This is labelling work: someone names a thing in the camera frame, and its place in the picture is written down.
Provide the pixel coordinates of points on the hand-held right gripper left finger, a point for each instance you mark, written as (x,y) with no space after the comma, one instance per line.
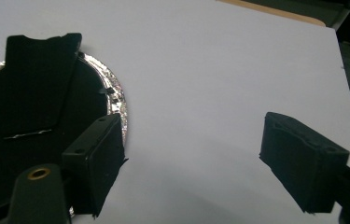
(101,155)

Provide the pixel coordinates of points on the wooden table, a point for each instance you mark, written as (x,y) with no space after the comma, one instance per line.
(287,13)

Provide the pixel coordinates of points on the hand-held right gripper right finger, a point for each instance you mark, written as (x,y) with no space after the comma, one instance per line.
(303,161)

